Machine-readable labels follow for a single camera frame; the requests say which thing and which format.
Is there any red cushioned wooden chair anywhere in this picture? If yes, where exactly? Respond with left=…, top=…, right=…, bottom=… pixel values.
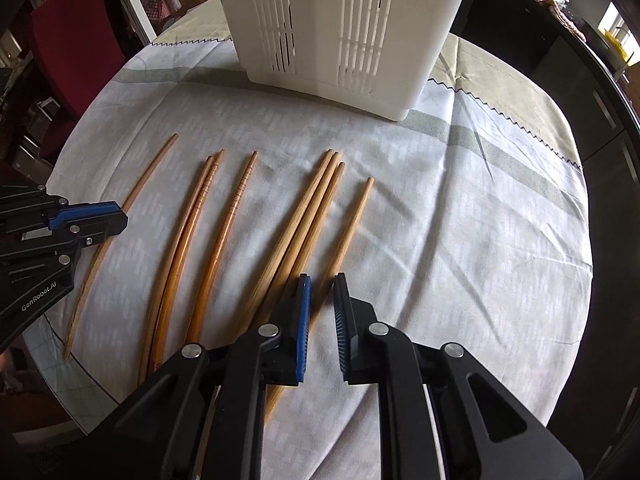
left=27, top=0, right=128, bottom=121

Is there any grooved wooden chopstick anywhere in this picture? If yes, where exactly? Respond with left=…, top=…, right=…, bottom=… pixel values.
left=184, top=150, right=260, bottom=348
left=147, top=148, right=226, bottom=381

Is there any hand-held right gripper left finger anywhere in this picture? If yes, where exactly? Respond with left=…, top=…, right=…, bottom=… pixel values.
left=55, top=274, right=314, bottom=480

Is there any white plastic utensil holder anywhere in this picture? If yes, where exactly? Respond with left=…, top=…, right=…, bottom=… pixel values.
left=207, top=0, right=478, bottom=122

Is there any yellow plastic basket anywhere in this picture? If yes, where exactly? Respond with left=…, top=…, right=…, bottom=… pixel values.
left=600, top=27, right=633, bottom=56

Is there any pale green patterned tablecloth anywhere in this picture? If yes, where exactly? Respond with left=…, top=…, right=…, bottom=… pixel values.
left=27, top=0, right=596, bottom=480

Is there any dark kitchen base cabinet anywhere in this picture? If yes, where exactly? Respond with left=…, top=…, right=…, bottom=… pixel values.
left=450, top=0, right=640, bottom=311

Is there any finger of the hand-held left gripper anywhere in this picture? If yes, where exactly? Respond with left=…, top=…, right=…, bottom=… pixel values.
left=0, top=184, right=123, bottom=233
left=0, top=212, right=129, bottom=281

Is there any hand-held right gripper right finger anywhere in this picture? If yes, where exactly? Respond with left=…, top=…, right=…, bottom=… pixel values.
left=333, top=273, right=585, bottom=480

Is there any red cloth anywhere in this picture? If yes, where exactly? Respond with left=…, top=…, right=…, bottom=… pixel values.
left=542, top=0, right=588, bottom=41

